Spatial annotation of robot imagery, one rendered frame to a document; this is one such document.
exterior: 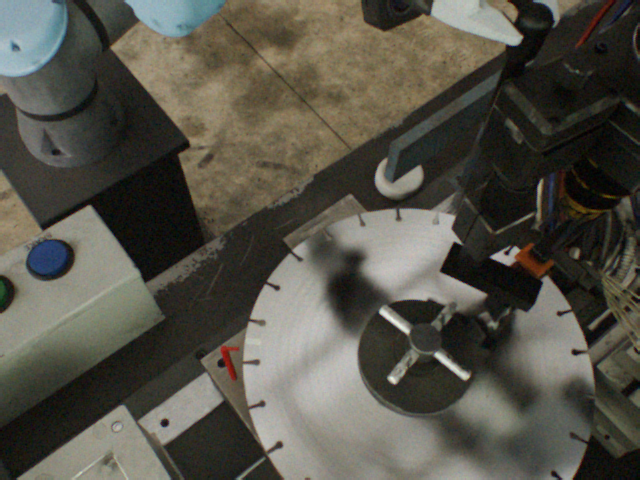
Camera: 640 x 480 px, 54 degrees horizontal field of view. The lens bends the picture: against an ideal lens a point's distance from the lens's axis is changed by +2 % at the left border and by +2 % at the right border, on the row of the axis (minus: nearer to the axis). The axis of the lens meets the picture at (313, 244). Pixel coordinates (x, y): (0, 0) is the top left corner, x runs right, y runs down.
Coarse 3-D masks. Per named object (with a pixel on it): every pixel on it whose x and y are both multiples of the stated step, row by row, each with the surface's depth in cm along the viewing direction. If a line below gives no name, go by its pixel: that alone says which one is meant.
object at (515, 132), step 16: (512, 128) 37; (448, 256) 56; (464, 256) 54; (448, 272) 57; (464, 272) 55; (480, 272) 55; (496, 272) 55; (512, 272) 55; (480, 288) 56; (496, 288) 55; (512, 288) 55; (528, 288) 55; (496, 304) 57; (512, 304) 56; (528, 304) 54; (496, 320) 59
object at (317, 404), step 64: (320, 256) 64; (384, 256) 64; (512, 256) 65; (256, 320) 61; (320, 320) 61; (512, 320) 61; (576, 320) 62; (256, 384) 58; (320, 384) 58; (512, 384) 59; (576, 384) 59; (320, 448) 56; (384, 448) 56; (448, 448) 56; (512, 448) 56; (576, 448) 56
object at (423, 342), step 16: (448, 304) 57; (400, 320) 56; (448, 320) 56; (416, 336) 55; (432, 336) 55; (416, 352) 55; (432, 352) 54; (400, 368) 54; (448, 368) 55; (464, 368) 54
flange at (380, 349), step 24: (408, 312) 61; (432, 312) 61; (360, 336) 59; (384, 336) 59; (456, 336) 60; (360, 360) 58; (384, 360) 58; (432, 360) 57; (384, 384) 57; (408, 384) 57; (432, 384) 57; (456, 384) 57; (408, 408) 56; (432, 408) 56
